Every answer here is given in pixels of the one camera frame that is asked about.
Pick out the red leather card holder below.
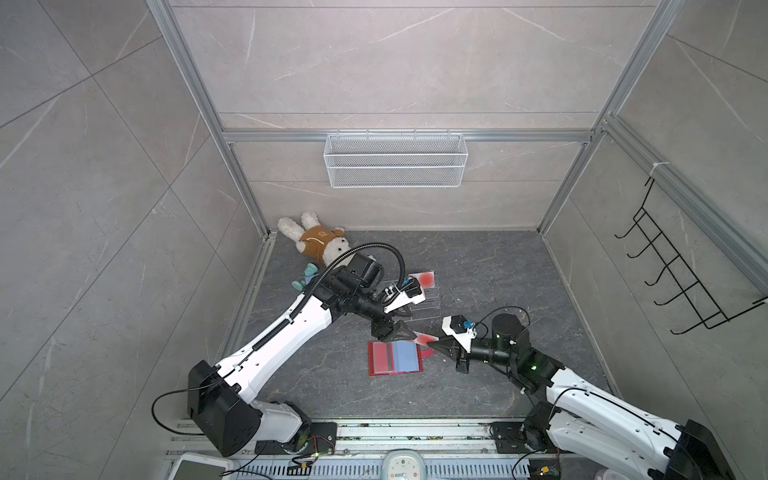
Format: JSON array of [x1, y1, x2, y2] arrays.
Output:
[[368, 341, 435, 377]]

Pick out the clear acrylic tiered card stand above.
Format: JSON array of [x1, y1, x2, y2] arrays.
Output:
[[394, 271, 441, 321]]

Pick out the white card red circle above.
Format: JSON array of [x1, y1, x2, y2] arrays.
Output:
[[412, 271, 435, 290]]

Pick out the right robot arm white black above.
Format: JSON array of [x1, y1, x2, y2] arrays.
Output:
[[427, 313, 735, 479]]

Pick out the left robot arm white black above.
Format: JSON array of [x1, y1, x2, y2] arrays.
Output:
[[187, 253, 425, 457]]

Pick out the white plastic card sleeves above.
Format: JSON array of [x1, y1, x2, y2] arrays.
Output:
[[390, 341, 422, 374]]

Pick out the teal toy piece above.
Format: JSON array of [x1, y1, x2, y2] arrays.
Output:
[[291, 263, 319, 292]]

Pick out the white teddy bear brown shirt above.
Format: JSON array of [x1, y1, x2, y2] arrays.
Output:
[[277, 211, 351, 267]]

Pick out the white round device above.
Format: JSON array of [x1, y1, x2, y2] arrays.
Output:
[[380, 449, 428, 480]]

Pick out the white tablet corner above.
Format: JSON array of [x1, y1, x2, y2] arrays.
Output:
[[166, 452, 236, 480]]

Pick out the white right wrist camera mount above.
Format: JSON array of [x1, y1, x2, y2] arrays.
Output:
[[442, 315, 477, 353]]

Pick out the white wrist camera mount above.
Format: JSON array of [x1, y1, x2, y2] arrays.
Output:
[[381, 276, 426, 313], [442, 315, 477, 353]]

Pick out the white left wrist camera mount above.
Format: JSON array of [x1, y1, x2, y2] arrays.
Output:
[[381, 276, 426, 313]]

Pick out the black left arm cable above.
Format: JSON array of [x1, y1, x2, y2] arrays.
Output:
[[287, 242, 407, 319]]

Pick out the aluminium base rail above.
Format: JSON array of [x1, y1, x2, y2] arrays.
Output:
[[161, 416, 667, 480]]

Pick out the white wire mesh basket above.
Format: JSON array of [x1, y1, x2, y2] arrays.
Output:
[[323, 135, 469, 189]]

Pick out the black wire hook rack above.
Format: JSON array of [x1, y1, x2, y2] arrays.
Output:
[[614, 177, 767, 336]]

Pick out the horizontal aluminium wall rail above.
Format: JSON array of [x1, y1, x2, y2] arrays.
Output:
[[223, 128, 594, 143]]

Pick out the right wall aluminium rail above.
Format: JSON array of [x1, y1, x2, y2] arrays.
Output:
[[603, 116, 767, 293]]

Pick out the left aluminium corner post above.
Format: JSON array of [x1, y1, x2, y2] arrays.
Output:
[[147, 0, 270, 238]]

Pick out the vertical aluminium corner post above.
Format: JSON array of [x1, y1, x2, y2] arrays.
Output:
[[537, 0, 685, 237]]

